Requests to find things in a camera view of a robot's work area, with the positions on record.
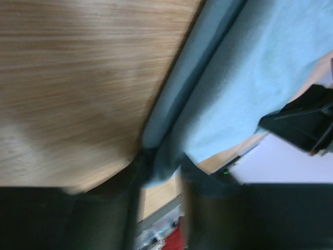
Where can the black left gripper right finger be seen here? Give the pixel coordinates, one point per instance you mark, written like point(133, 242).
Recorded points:
point(224, 214)

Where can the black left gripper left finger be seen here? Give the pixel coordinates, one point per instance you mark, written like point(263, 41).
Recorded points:
point(105, 217)

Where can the blue-grey t shirt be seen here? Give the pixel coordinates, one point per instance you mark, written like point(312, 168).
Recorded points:
point(241, 61)

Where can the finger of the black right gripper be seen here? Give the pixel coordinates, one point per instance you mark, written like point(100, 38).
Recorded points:
point(305, 122)

